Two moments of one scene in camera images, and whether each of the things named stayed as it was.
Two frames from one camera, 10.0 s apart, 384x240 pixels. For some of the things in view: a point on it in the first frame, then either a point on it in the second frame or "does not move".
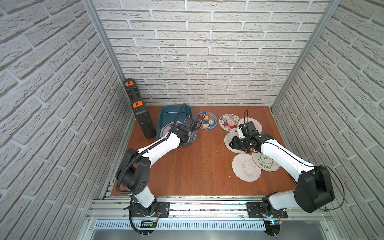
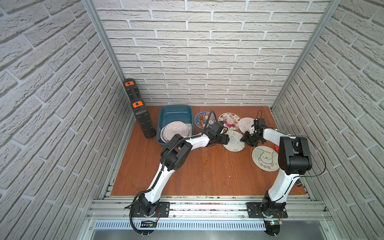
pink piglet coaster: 245,168 to 173,128
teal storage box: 168,113 does not move
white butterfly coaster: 228,139 does not move
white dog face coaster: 264,162 does not move
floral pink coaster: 229,122 does not move
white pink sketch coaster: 247,119 does not move
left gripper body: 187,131 to 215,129
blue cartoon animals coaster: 208,120 does not move
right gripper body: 241,144 to 251,139
